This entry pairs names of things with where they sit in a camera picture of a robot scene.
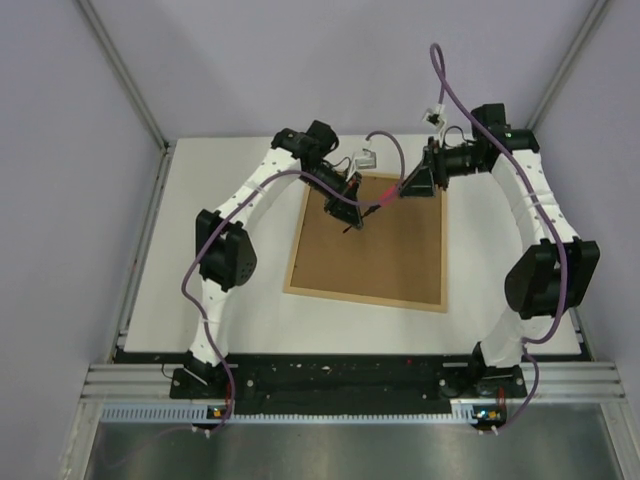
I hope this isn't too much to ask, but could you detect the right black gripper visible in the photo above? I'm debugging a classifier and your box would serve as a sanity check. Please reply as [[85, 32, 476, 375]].
[[398, 137, 487, 199]]

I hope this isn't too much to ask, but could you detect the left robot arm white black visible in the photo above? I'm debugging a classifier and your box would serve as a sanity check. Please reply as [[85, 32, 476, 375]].
[[181, 120, 363, 397]]

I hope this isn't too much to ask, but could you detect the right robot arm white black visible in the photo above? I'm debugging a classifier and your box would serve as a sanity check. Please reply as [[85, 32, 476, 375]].
[[399, 104, 600, 396]]

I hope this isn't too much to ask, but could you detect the wooden photo frame brown back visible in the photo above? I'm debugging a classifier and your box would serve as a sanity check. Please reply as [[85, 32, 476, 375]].
[[283, 188, 448, 313]]

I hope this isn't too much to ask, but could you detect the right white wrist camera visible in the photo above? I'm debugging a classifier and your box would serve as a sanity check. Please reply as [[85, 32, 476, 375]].
[[422, 104, 447, 132]]

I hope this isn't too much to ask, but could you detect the pink handled screwdriver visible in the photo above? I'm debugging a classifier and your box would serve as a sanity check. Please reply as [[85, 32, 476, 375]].
[[339, 183, 399, 233]]

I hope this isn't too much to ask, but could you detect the left aluminium corner post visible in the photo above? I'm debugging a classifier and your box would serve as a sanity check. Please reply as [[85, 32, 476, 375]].
[[75, 0, 167, 146]]

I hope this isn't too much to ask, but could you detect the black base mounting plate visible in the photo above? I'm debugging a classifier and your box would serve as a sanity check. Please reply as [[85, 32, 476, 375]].
[[170, 354, 527, 416]]

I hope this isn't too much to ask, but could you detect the right aluminium corner post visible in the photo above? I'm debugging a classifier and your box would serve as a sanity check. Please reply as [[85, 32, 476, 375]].
[[525, 0, 614, 132]]

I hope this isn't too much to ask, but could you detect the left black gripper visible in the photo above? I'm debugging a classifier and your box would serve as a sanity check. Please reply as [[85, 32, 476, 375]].
[[298, 162, 361, 229]]

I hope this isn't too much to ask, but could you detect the grey slotted cable duct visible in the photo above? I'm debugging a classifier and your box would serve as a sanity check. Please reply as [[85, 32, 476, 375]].
[[101, 404, 503, 425]]

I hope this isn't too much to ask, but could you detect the aluminium corner post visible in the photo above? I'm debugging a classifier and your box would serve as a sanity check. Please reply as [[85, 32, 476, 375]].
[[525, 0, 614, 132], [75, 0, 167, 146]]

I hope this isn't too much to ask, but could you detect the aluminium rail beam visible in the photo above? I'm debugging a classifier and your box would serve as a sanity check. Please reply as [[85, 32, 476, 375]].
[[80, 362, 626, 403]]

